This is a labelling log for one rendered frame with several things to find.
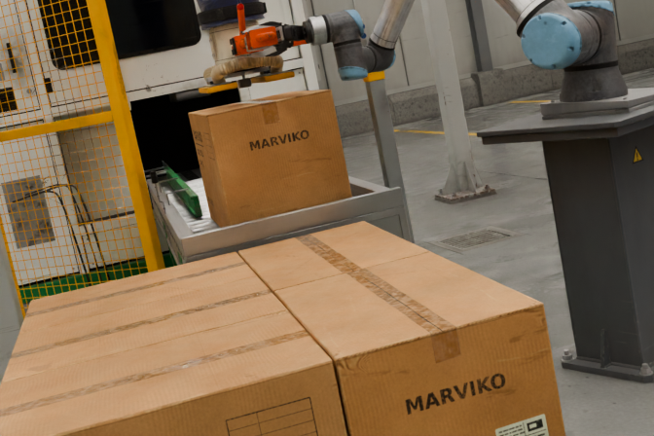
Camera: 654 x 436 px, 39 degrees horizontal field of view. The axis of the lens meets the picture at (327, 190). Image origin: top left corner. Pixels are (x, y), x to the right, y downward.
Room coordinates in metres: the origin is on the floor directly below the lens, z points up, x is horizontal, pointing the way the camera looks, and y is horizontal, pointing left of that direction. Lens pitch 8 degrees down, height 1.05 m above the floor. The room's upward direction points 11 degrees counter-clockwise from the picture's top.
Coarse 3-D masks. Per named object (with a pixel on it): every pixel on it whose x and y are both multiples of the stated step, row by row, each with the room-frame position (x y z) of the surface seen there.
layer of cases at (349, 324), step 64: (256, 256) 2.57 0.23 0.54; (320, 256) 2.40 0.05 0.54; (384, 256) 2.25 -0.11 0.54; (64, 320) 2.25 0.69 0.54; (128, 320) 2.11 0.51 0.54; (192, 320) 2.00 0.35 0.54; (256, 320) 1.89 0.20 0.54; (320, 320) 1.80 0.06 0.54; (384, 320) 1.71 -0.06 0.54; (448, 320) 1.63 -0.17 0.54; (512, 320) 1.61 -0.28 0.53; (0, 384) 1.80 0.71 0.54; (64, 384) 1.71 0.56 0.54; (128, 384) 1.63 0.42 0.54; (192, 384) 1.56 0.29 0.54; (256, 384) 1.51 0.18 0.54; (320, 384) 1.54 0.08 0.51; (384, 384) 1.56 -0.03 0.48; (448, 384) 1.58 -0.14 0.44; (512, 384) 1.61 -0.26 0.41
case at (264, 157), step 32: (288, 96) 3.00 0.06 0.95; (320, 96) 2.93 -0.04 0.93; (192, 128) 3.40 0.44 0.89; (224, 128) 2.86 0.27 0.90; (256, 128) 2.88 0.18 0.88; (288, 128) 2.90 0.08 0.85; (320, 128) 2.93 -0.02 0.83; (224, 160) 2.86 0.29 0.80; (256, 160) 2.88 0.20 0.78; (288, 160) 2.90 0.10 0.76; (320, 160) 2.92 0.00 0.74; (224, 192) 2.85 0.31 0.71; (256, 192) 2.87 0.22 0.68; (288, 192) 2.90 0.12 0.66; (320, 192) 2.92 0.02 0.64; (224, 224) 3.02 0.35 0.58
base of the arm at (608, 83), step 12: (564, 72) 2.68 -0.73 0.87; (576, 72) 2.62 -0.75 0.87; (588, 72) 2.60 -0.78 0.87; (600, 72) 2.60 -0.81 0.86; (612, 72) 2.61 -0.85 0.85; (564, 84) 2.66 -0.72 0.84; (576, 84) 2.62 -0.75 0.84; (588, 84) 2.60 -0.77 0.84; (600, 84) 2.59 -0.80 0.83; (612, 84) 2.59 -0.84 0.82; (624, 84) 2.62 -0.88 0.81; (564, 96) 2.64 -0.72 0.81; (576, 96) 2.61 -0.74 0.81; (588, 96) 2.59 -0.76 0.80; (600, 96) 2.58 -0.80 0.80; (612, 96) 2.58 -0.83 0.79
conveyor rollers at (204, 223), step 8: (192, 184) 4.76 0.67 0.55; (200, 184) 4.68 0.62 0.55; (200, 192) 4.33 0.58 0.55; (176, 200) 4.20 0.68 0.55; (200, 200) 4.05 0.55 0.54; (176, 208) 3.94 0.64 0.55; (184, 208) 3.86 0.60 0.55; (208, 208) 3.71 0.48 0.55; (184, 216) 3.67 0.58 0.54; (192, 216) 3.59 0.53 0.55; (208, 216) 3.52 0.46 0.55; (192, 224) 3.41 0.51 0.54; (200, 224) 3.34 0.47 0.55; (208, 224) 3.33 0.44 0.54; (216, 224) 3.26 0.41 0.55; (200, 232) 3.16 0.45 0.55
